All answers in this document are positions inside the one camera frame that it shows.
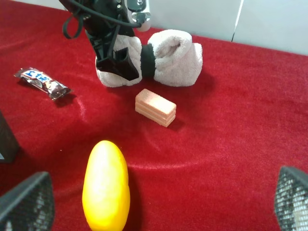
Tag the dark grey pump bottle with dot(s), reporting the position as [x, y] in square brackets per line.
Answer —
[9, 145]

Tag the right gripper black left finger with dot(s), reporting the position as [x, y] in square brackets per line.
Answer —
[29, 206]

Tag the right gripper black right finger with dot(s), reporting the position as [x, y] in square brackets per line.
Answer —
[291, 199]

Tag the yellow mango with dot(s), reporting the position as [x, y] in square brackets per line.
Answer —
[106, 194]

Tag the pink layered wafer block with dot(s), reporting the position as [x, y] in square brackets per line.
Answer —
[155, 107]

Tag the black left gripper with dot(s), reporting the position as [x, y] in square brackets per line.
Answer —
[110, 26]

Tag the chocolate bar dark wrapper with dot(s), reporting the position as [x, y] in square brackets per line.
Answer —
[43, 82]

